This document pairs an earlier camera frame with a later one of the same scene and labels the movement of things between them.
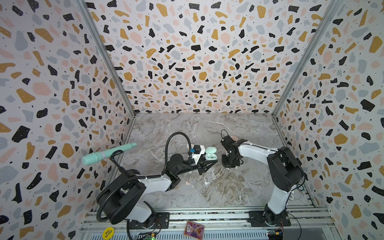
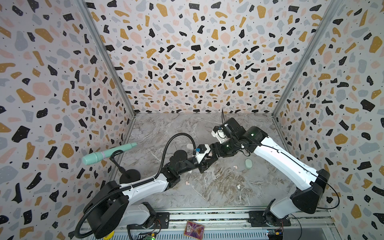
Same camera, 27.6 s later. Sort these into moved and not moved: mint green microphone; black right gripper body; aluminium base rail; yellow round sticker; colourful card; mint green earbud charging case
Moved: black right gripper body; mint green earbud charging case
Not moved: mint green microphone; colourful card; aluminium base rail; yellow round sticker
